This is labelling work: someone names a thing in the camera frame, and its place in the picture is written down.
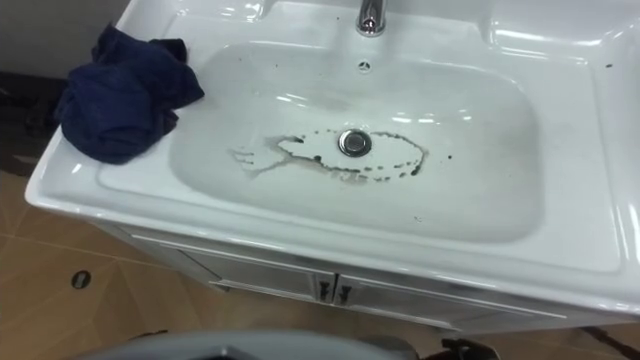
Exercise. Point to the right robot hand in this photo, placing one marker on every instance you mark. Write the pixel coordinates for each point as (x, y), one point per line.
(467, 350)

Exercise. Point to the dark blue cloth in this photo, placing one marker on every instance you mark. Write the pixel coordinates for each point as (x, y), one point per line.
(125, 100)

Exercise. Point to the white washbasin vanity cabinet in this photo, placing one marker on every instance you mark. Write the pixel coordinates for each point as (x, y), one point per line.
(500, 150)

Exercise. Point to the chrome sink drain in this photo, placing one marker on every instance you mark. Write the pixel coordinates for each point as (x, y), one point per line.
(355, 142)

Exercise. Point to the chrome basin faucet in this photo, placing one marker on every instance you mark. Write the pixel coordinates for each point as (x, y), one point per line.
(371, 17)

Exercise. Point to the round floor drain cap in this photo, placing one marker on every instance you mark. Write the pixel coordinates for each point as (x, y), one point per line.
(81, 279)

